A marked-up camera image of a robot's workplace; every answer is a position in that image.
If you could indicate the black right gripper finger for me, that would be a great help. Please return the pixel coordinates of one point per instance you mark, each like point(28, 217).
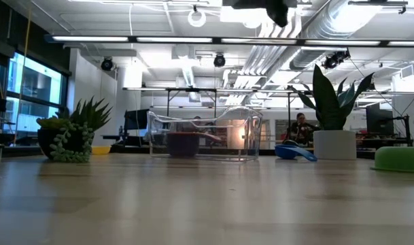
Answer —
point(278, 15)

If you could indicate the purple bowl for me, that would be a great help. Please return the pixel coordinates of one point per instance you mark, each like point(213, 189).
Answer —
point(183, 144)

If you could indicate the green measuring cup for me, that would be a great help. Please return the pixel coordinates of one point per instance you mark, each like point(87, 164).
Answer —
point(400, 160)

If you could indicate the yellow measuring cup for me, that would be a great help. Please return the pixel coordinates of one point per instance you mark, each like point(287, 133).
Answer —
point(101, 150)

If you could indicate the clear plastic basket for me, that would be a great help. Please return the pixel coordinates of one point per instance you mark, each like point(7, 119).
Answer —
point(247, 136)

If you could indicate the blue measuring cup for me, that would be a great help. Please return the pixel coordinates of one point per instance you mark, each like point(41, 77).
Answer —
point(288, 152)

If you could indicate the black linear light bar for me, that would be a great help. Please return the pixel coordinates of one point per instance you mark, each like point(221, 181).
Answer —
point(217, 40)

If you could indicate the black ceiling spotlight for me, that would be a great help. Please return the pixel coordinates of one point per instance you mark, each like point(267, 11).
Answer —
point(219, 60)
point(336, 58)
point(106, 64)

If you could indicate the person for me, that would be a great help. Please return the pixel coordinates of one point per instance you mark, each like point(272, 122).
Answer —
point(300, 131)

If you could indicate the snake plant in white pot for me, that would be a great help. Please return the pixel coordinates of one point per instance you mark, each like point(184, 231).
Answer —
point(334, 144)

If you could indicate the black computer monitor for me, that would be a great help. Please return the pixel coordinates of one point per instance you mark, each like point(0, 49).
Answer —
point(379, 119)
point(136, 119)

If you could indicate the black background rig stand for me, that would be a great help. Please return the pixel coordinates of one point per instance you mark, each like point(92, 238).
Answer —
point(406, 129)

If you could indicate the succulent plant in dark pot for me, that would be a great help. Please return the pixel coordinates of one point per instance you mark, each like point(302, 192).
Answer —
point(77, 136)

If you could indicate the silver ventilation duct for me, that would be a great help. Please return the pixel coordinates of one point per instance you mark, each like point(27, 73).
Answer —
point(329, 30)

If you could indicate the black ceiling rail fixture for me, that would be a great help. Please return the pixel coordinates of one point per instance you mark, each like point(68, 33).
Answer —
point(376, 2)

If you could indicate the black background table frame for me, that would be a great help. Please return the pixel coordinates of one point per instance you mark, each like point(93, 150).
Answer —
point(193, 89)

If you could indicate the black aluminium table frame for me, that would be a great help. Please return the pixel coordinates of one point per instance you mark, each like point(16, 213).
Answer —
point(19, 151)

